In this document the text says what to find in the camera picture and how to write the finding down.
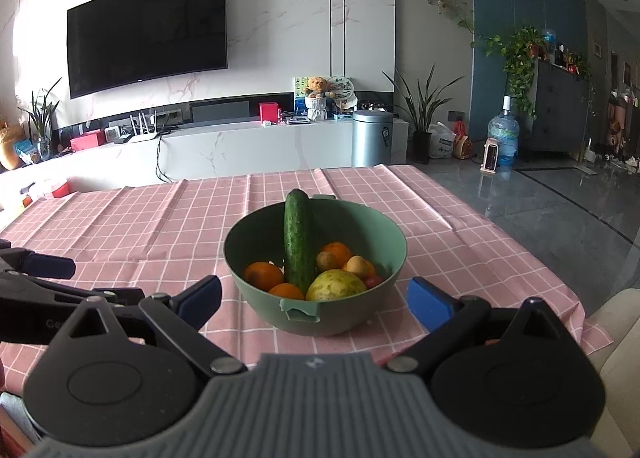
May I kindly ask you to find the silver pedal trash can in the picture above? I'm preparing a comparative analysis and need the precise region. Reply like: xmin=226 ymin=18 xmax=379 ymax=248
xmin=351 ymin=109 xmax=394 ymax=168

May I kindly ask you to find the round painted fan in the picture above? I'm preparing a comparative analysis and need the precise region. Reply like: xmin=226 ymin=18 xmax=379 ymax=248
xmin=327 ymin=76 xmax=357 ymax=99

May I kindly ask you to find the orange vase with dried flowers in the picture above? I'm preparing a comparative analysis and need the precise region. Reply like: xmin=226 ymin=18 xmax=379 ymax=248
xmin=0 ymin=122 xmax=25 ymax=171

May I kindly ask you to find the blue water jug with pump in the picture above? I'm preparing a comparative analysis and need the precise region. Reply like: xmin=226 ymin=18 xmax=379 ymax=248
xmin=487 ymin=95 xmax=520 ymax=169

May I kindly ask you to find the trailing pothos plant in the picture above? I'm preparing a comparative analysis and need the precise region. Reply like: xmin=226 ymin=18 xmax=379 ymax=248
xmin=471 ymin=26 xmax=549 ymax=117

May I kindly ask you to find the white marble television console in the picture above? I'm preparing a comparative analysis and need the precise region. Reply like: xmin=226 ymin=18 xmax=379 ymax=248
xmin=0 ymin=117 xmax=409 ymax=201

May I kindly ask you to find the orange bag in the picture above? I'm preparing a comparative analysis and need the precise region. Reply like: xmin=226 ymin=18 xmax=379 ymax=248
xmin=452 ymin=120 xmax=474 ymax=161

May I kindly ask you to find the green cucumber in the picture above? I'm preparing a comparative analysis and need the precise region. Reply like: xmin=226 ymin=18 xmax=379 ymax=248
xmin=284 ymin=189 xmax=317 ymax=295

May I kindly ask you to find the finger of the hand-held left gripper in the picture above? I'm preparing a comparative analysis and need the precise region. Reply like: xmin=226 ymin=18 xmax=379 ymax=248
xmin=0 ymin=272 xmax=146 ymax=309
xmin=0 ymin=248 xmax=77 ymax=279

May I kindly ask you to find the flat red box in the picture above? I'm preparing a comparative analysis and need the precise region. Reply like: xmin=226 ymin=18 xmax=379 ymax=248
xmin=70 ymin=132 xmax=107 ymax=153

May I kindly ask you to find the teddy bear in white pot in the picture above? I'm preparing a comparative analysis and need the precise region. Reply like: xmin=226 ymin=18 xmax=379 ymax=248
xmin=304 ymin=76 xmax=329 ymax=121

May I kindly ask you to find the orchid plant in glass vase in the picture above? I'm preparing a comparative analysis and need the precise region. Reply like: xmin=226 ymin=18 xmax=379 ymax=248
xmin=17 ymin=78 xmax=63 ymax=161

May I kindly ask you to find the grey speaker box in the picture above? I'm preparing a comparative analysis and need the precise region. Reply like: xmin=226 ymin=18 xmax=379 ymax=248
xmin=190 ymin=100 xmax=251 ymax=123

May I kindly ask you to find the cream sofa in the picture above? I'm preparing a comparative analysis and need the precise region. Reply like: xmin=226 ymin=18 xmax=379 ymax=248
xmin=581 ymin=288 xmax=640 ymax=458

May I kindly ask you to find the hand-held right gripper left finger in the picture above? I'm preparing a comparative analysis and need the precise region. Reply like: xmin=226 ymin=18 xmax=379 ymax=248
xmin=50 ymin=275 xmax=246 ymax=375

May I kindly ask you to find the grey drawer cabinet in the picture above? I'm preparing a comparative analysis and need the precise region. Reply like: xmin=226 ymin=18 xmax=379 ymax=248
xmin=529 ymin=58 xmax=594 ymax=155

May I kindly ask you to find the blue snack packet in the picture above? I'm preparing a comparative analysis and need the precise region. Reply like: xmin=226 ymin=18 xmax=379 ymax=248
xmin=15 ymin=139 xmax=42 ymax=163

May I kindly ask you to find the black power cable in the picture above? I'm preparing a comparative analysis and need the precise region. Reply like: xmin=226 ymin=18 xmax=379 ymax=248
xmin=155 ymin=134 xmax=182 ymax=183

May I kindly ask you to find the white plastic bag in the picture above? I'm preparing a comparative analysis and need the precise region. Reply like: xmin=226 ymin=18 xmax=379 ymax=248
xmin=428 ymin=123 xmax=457 ymax=160

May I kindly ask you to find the yellow-green pear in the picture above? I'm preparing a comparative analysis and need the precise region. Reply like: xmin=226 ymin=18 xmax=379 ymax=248
xmin=306 ymin=269 xmax=368 ymax=302

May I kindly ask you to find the pink checked tablecloth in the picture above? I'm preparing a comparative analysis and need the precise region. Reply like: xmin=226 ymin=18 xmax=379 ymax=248
xmin=0 ymin=164 xmax=615 ymax=381

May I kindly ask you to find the white antenna router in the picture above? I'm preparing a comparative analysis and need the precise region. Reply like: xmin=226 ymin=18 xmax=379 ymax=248
xmin=128 ymin=110 xmax=161 ymax=144

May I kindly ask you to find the large orange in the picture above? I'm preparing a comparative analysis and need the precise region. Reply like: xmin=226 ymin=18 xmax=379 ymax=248
xmin=320 ymin=242 xmax=353 ymax=269
xmin=244 ymin=262 xmax=285 ymax=291

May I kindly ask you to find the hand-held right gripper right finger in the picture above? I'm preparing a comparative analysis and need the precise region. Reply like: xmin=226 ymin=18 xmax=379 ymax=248
xmin=387 ymin=277 xmax=571 ymax=376

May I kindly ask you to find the tall leafy potted plant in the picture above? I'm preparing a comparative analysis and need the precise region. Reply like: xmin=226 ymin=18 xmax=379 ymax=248
xmin=382 ymin=64 xmax=467 ymax=165

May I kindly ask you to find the red and white storage box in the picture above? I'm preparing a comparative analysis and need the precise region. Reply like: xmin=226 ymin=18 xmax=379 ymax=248
xmin=20 ymin=178 xmax=70 ymax=200

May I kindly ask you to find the black wall television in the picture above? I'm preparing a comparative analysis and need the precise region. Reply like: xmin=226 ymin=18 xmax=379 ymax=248
xmin=67 ymin=0 xmax=229 ymax=100

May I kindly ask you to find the small beige heater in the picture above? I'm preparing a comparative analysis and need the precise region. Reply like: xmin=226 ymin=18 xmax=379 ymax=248
xmin=480 ymin=138 xmax=501 ymax=173

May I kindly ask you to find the green colander bowl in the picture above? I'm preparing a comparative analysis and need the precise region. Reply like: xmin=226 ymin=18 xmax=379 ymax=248
xmin=223 ymin=195 xmax=408 ymax=337

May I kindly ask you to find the small standing picture card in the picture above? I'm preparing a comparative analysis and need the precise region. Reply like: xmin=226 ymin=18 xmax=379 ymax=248
xmin=294 ymin=76 xmax=313 ymax=111

